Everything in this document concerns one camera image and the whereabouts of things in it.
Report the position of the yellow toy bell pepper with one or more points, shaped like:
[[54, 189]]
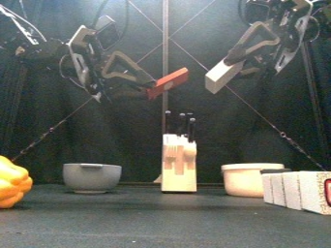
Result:
[[12, 184]]

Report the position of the white speckled slab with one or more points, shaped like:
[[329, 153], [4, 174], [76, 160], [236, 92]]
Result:
[[267, 189], [277, 190], [292, 192]]

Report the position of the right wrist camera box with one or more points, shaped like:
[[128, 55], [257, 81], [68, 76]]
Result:
[[257, 10]]

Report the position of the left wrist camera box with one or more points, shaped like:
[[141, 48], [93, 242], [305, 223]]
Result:
[[106, 32]]

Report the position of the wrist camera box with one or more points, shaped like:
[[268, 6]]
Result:
[[106, 32], [257, 10]]

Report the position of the white round pot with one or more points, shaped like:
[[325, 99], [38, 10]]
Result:
[[243, 180]]

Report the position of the black frame leg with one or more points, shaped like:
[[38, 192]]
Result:
[[313, 103]]

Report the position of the grey vertical frame pole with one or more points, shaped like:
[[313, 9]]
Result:
[[165, 48]]

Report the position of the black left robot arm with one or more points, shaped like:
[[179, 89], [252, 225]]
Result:
[[38, 48]]

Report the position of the white speckled block red print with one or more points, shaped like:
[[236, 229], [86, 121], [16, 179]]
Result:
[[313, 193]]

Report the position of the white toy knife block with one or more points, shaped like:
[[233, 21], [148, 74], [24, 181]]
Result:
[[179, 174]]

